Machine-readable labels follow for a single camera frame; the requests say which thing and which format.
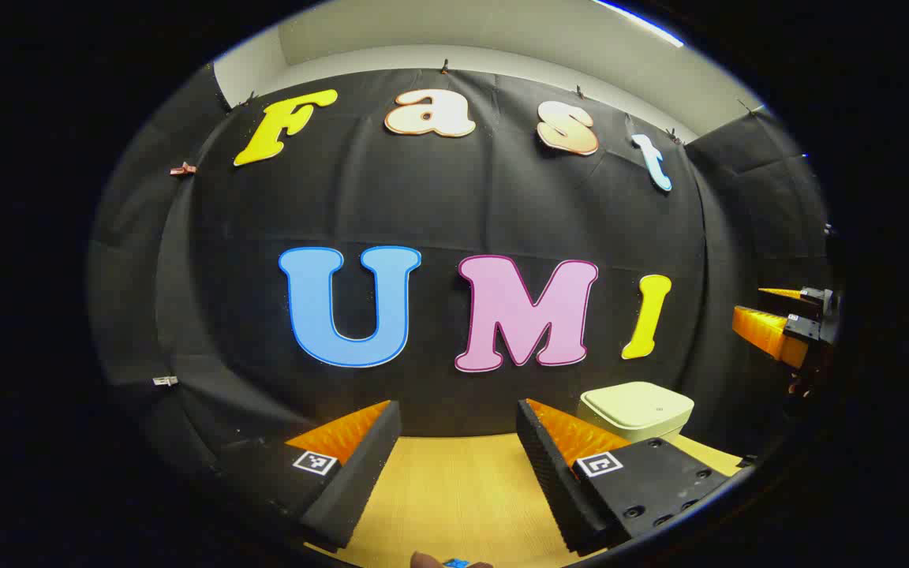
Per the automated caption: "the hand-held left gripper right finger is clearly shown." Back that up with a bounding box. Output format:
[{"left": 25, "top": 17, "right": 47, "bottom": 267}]
[{"left": 515, "top": 398, "right": 733, "bottom": 555}]

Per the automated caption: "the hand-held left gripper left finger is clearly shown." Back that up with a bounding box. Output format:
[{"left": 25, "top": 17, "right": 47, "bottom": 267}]
[{"left": 216, "top": 399, "right": 404, "bottom": 551}]

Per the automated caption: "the pale green desktop garbage bin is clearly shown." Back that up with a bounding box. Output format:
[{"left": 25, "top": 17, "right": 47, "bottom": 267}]
[{"left": 578, "top": 381, "right": 695, "bottom": 444}]

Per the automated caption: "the wooden desktop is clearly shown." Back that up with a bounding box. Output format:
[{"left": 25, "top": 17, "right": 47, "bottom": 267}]
[{"left": 303, "top": 430, "right": 746, "bottom": 568}]

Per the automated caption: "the black backdrop cloth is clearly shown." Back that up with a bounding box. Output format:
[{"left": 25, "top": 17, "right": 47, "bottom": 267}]
[{"left": 85, "top": 65, "right": 834, "bottom": 506}]

